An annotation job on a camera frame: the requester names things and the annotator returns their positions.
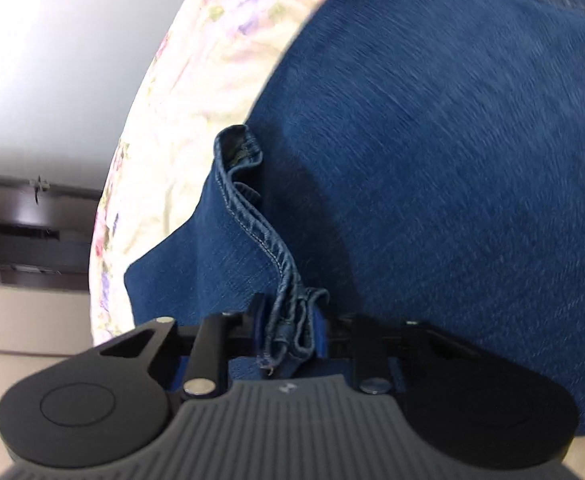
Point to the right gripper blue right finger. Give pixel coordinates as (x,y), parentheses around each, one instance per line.
(358,339)

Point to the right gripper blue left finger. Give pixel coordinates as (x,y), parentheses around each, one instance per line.
(218,339)

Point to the blue denim jeans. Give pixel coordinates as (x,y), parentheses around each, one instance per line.
(407,160)

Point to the beige wardrobe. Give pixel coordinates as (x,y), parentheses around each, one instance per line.
(38,328)

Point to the dark wooden door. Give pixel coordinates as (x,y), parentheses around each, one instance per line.
(45,234)

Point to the floral yellow bedspread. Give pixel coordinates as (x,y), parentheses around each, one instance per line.
(205,76)

